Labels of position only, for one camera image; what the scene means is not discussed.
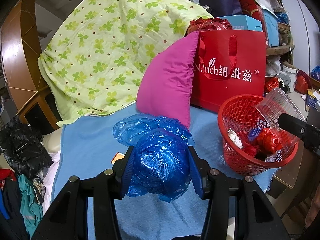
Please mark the light blue shoe box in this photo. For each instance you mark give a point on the light blue shoe box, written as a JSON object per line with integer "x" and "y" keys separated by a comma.
{"x": 243, "y": 22}

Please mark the blue toothpaste box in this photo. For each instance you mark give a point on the blue toothpaste box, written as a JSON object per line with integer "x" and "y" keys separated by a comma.
{"x": 254, "y": 133}

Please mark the red mesh trash basket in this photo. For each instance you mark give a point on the red mesh trash basket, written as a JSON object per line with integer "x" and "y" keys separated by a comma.
{"x": 240, "y": 114}

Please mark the blue blanket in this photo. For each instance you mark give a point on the blue blanket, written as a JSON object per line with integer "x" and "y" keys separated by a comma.
{"x": 88, "y": 147}

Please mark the magenta pillow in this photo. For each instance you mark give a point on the magenta pillow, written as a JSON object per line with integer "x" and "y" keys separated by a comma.
{"x": 166, "y": 86}

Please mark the blue plastic bag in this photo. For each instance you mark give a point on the blue plastic bag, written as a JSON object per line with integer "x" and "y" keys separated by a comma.
{"x": 160, "y": 162}

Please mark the teal garment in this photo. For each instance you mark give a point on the teal garment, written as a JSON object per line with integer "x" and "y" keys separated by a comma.
{"x": 30, "y": 209}

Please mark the orange white medicine box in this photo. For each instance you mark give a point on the orange white medicine box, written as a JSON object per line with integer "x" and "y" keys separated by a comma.
{"x": 117, "y": 157}

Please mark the red foil bag behind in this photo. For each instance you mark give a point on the red foil bag behind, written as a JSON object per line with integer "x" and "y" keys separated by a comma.
{"x": 209, "y": 24}

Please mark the wooden pillar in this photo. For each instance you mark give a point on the wooden pillar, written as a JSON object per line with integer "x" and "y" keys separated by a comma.
{"x": 20, "y": 50}

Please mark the white bed sheet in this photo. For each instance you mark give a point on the white bed sheet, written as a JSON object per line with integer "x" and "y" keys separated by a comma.
{"x": 49, "y": 179}

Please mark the red gift box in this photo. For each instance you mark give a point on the red gift box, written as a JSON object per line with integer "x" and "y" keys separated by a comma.
{"x": 253, "y": 9}

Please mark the blue storage bin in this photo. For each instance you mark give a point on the blue storage bin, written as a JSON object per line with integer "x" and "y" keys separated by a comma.
{"x": 271, "y": 21}

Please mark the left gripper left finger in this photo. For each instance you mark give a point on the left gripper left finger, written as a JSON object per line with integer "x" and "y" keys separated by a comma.
{"x": 123, "y": 169}

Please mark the clear plastic container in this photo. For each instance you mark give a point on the clear plastic container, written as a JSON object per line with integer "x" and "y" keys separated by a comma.
{"x": 271, "y": 107}

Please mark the green clover quilt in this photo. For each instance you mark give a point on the green clover quilt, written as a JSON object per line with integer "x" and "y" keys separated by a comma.
{"x": 95, "y": 62}

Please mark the red garment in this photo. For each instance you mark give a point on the red garment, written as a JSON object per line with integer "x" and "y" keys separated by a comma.
{"x": 7, "y": 174}

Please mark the red shiny plastic bag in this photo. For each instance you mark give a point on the red shiny plastic bag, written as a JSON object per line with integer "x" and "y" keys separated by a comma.
{"x": 268, "y": 141}

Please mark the white tissue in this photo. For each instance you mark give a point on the white tissue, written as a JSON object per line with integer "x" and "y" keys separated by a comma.
{"x": 235, "y": 138}

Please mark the red fabric ribbon bow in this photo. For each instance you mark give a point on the red fabric ribbon bow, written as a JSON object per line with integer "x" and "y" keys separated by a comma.
{"x": 247, "y": 146}

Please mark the black puffer jacket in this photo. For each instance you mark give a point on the black puffer jacket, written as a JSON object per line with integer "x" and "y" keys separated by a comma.
{"x": 22, "y": 149}

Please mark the red paper gift bag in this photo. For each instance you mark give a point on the red paper gift bag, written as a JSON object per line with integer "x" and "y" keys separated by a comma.
{"x": 228, "y": 63}

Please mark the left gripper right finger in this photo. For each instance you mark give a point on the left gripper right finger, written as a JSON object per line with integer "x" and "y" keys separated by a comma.
{"x": 199, "y": 169}

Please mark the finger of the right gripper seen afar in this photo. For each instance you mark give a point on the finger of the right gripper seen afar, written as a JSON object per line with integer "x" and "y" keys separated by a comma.
{"x": 307, "y": 133}

